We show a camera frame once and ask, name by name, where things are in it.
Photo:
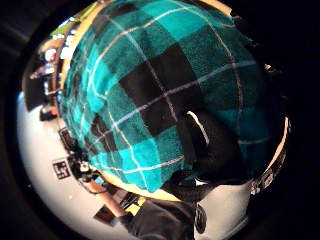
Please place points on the teal black plaid cloth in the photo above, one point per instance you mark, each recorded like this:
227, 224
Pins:
156, 66

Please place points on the the person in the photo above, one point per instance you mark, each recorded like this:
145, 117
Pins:
160, 220

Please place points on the white marker cube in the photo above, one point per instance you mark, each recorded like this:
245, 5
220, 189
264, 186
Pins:
61, 168

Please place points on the wooden shelf unit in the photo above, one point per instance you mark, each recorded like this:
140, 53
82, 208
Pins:
55, 63

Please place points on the black monitor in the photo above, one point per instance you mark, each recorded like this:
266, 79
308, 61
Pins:
34, 93

